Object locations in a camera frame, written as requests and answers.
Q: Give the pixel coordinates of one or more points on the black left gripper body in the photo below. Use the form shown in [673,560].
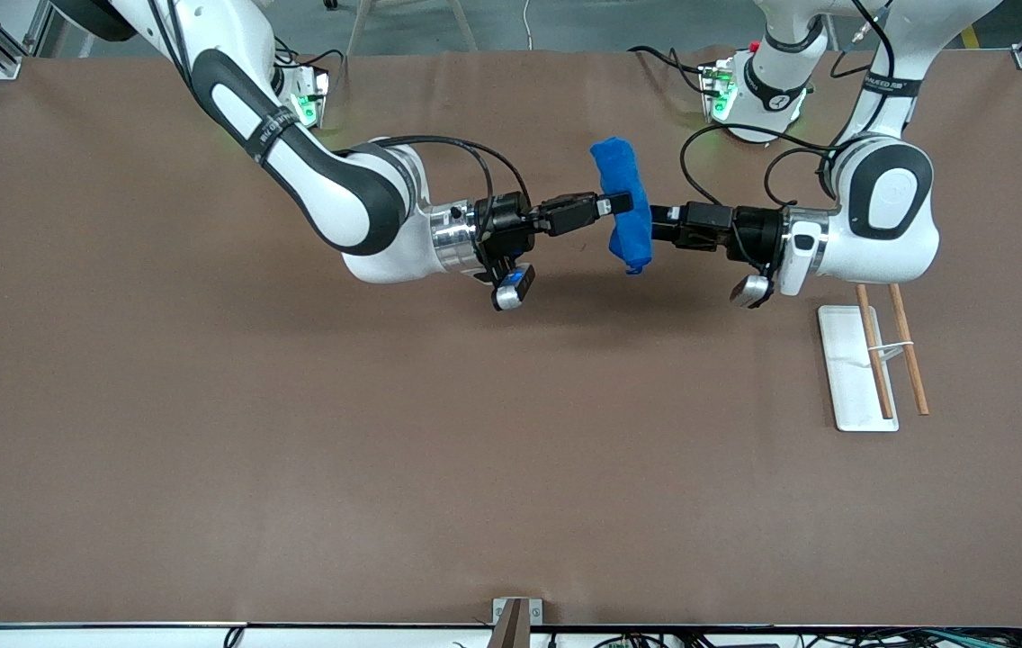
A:
[752,230]

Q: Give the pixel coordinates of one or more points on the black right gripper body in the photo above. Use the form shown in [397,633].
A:
[504,226]

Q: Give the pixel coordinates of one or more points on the blue towel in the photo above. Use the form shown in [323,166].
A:
[623,180]

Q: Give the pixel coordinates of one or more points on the right arm base control box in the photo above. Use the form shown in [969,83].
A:
[311,99]

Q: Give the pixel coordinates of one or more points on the left arm base control box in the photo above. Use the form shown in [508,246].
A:
[718,90]

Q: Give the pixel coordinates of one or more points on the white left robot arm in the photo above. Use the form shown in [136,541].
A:
[889,198]

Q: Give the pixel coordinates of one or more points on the white towel rack base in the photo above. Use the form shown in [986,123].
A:
[848,387]

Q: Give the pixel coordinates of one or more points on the white rubber band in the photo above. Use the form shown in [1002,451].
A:
[900,346]

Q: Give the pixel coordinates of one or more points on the wooden stool legs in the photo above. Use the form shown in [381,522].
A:
[461,22]

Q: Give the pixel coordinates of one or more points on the brown table cover sheet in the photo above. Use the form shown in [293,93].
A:
[295,450]

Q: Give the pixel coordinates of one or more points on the table edge camera bracket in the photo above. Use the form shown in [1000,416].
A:
[515,625]

